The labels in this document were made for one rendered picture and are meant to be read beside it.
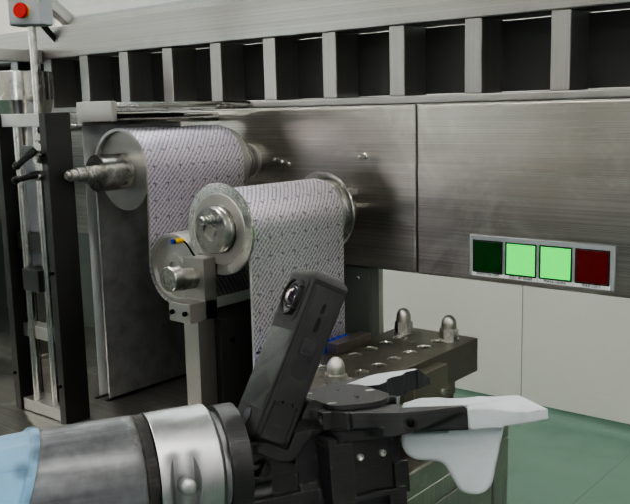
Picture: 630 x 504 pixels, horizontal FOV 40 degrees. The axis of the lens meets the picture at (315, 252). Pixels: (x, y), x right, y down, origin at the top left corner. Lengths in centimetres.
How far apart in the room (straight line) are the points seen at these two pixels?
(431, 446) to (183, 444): 16
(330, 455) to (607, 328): 347
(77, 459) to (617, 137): 104
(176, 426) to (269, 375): 7
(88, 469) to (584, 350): 363
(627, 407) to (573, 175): 271
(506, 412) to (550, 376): 360
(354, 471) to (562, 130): 93
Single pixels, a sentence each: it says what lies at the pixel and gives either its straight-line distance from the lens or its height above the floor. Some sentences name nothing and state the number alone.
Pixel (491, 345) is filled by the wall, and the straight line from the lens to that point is 425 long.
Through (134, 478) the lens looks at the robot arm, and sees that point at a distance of 52.
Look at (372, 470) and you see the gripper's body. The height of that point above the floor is 121.
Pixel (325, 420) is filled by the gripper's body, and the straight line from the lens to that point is 55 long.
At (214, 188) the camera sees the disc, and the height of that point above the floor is 131.
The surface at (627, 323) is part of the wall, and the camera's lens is 395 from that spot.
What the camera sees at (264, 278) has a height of 117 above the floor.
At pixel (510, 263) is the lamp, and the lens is 146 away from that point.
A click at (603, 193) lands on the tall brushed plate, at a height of 130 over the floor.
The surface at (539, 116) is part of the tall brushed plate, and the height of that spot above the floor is 142.
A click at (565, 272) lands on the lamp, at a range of 142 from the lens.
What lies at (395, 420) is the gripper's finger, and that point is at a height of 124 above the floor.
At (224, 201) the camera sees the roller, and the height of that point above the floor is 130.
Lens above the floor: 143
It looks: 9 degrees down
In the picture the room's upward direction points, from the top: 1 degrees counter-clockwise
